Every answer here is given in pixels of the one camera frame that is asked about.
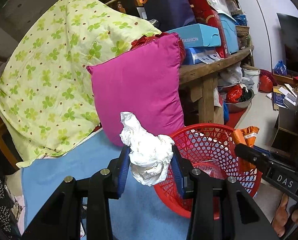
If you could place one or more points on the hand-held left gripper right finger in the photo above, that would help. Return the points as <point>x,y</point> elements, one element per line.
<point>177,177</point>

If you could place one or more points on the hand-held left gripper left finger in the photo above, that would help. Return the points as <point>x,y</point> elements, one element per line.
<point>122,175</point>

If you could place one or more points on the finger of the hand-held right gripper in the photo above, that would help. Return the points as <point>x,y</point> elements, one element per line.
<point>251,156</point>

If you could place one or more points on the white paper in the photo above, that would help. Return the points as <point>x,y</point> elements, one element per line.
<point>149,160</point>

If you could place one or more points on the red plastic mesh basket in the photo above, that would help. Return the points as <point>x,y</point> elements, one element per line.
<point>204,140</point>

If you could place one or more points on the person's right hand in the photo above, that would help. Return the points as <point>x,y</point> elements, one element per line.
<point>281,215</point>

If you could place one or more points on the orange packet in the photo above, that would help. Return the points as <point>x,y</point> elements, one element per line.
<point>249,135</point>

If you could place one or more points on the open cardboard box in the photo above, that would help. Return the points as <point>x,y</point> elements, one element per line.
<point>286,120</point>

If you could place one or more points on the metal basin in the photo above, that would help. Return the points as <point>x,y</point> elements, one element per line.
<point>239,106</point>

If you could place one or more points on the light blue blanket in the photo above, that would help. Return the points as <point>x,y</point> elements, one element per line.
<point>63,160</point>

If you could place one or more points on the red plastic bag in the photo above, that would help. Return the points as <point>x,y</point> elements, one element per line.
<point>234,95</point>

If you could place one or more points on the large red bag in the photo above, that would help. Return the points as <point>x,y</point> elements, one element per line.
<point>265,83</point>

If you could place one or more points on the white bucket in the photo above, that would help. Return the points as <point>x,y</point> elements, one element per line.
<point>254,80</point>

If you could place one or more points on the wooden table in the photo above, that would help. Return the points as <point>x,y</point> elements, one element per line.
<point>206,92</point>

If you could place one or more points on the white plastic bag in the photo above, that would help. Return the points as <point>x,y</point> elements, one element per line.
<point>232,75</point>

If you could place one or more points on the magenta pillow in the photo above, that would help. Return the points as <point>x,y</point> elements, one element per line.
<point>138,87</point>

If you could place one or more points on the blue plastic bag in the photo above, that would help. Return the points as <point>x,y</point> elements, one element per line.
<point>280,68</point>

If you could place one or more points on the pale pink sheet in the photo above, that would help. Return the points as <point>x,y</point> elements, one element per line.
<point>20,212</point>

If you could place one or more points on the blue and white packet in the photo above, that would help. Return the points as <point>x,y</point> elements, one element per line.
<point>196,55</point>

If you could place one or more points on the blue plastic storage box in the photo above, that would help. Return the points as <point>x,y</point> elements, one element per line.
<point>229,35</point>

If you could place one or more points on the wicker basket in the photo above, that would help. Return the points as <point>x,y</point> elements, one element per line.
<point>242,30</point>

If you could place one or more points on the green clover print quilt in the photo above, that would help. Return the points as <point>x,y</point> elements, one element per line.
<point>51,67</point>

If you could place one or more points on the light blue cardboard box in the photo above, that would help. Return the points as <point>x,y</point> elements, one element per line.
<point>201,36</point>

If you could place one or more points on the red gift box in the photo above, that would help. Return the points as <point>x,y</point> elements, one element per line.
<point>206,12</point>

